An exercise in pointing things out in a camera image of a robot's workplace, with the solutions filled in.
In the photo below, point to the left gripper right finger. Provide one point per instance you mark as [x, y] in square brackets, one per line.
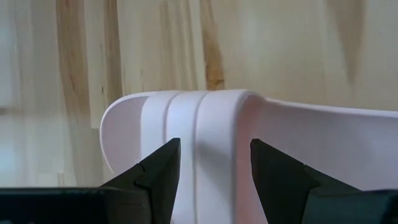
[276, 180]

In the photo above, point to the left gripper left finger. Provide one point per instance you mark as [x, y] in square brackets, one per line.
[164, 174]

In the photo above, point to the pink rubber slide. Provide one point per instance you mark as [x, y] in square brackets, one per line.
[217, 130]

